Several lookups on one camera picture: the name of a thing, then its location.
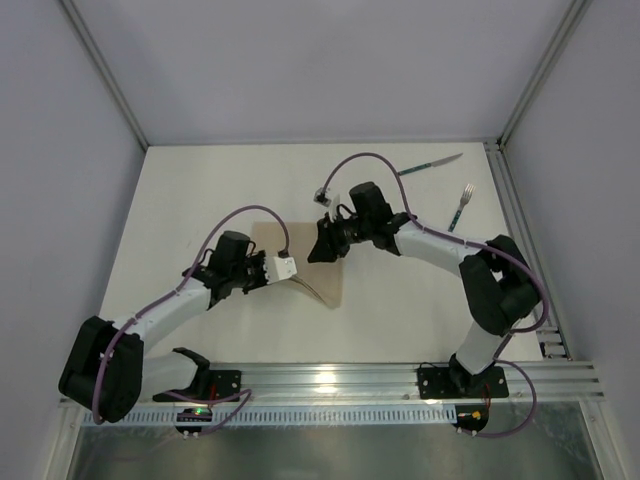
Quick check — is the right black controller board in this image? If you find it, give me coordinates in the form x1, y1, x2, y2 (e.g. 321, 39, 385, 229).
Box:
453, 405, 490, 435

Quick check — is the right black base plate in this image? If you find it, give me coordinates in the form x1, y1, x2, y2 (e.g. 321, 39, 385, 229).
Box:
416, 363, 510, 400

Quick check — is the black controller board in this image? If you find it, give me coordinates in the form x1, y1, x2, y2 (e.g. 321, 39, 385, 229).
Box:
174, 406, 213, 440
453, 405, 490, 435

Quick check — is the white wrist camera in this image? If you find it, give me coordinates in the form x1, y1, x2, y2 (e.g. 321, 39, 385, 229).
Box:
264, 256, 297, 285
313, 187, 340, 221

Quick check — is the left aluminium frame post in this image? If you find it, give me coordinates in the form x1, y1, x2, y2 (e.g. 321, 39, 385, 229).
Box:
56, 0, 151, 152

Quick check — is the left black controller board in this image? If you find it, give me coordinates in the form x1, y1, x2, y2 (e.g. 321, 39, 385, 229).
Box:
174, 406, 213, 440

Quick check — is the slotted grey cable duct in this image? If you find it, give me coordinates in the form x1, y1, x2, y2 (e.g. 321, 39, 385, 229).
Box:
114, 403, 456, 427

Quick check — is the right aluminium frame post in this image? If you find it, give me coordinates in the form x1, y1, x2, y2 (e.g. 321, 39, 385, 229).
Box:
496, 0, 592, 150

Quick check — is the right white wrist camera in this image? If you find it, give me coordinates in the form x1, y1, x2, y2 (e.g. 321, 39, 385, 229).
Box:
313, 187, 340, 221

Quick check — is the beige cloth napkin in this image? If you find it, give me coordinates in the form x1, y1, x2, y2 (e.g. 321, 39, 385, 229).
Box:
250, 222, 344, 310

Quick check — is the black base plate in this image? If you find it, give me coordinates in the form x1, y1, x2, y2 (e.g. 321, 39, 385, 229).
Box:
416, 363, 510, 400
152, 367, 243, 403

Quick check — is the green handled knife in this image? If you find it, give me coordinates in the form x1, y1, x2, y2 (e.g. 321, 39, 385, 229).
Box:
398, 152, 464, 177

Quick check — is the aluminium mounting rail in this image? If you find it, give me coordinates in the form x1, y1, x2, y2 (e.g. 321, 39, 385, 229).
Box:
58, 360, 606, 407

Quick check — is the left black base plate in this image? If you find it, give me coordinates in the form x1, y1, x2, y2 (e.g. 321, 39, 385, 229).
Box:
152, 367, 243, 403

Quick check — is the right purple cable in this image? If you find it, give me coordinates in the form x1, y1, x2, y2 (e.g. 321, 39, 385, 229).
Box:
322, 152, 551, 439

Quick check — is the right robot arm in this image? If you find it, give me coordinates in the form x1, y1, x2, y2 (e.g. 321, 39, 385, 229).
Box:
307, 182, 541, 396

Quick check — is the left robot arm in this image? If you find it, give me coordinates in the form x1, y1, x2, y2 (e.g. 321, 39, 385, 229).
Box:
58, 231, 271, 424

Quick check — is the green handled fork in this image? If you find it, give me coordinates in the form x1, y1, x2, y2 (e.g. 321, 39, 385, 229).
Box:
447, 184, 475, 232

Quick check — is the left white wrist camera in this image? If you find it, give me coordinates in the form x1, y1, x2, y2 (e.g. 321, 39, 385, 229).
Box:
264, 256, 297, 285

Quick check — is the right side aluminium rail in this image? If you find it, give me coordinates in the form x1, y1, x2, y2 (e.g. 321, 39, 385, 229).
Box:
484, 141, 573, 361

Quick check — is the aluminium frame post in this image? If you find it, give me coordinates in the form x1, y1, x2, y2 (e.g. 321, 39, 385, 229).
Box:
496, 0, 592, 150
56, 0, 151, 152

